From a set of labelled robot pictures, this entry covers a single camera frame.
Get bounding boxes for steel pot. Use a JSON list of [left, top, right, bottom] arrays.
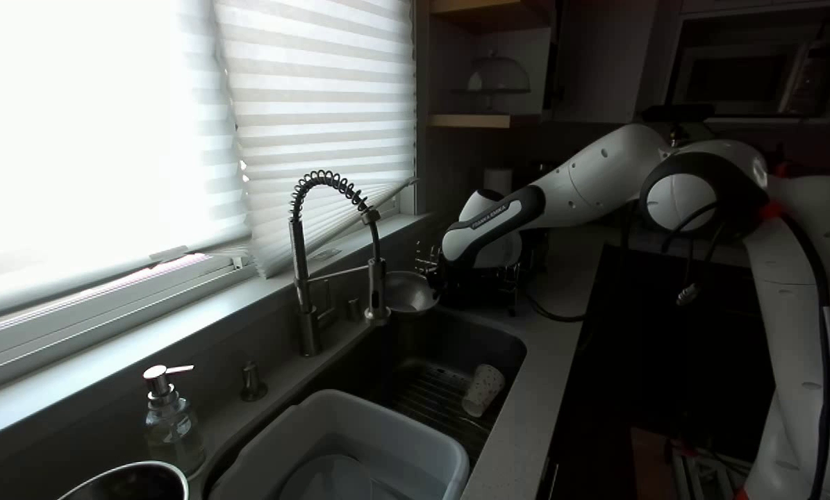
[[56, 460, 190, 500]]

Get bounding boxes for white plate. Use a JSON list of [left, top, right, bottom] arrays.
[[279, 453, 374, 500]]

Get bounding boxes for black cable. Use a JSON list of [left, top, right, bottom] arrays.
[[524, 288, 590, 324]]

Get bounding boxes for dark kitchen sink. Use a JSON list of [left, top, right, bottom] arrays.
[[203, 304, 529, 500]]

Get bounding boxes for window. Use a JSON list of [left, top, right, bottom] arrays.
[[0, 0, 419, 400]]

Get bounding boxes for wire sink grid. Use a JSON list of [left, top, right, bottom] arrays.
[[385, 360, 500, 456]]

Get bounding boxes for silver bowl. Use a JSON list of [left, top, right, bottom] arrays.
[[384, 270, 440, 315]]

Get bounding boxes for clear soap dispenser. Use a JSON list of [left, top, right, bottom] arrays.
[[142, 363, 208, 478]]

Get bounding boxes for white plastic tub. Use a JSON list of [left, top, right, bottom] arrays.
[[209, 388, 470, 500]]

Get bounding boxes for paper towel roll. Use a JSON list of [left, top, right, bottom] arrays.
[[483, 167, 513, 197]]

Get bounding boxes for pleated window blind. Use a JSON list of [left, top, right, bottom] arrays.
[[212, 0, 417, 280]]

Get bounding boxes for spring neck kitchen tap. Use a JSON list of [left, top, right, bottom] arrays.
[[288, 169, 392, 358]]

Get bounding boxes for built-in microwave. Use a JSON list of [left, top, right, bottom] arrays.
[[667, 17, 830, 120]]

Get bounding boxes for glass dome cake stand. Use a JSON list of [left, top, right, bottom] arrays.
[[452, 54, 533, 113]]

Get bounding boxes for small metal sink button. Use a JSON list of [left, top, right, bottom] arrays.
[[240, 360, 269, 403]]

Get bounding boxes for wooden wall shelf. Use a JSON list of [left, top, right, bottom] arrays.
[[426, 0, 556, 131]]

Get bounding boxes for speckled paper cup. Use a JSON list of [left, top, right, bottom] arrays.
[[461, 363, 506, 418]]

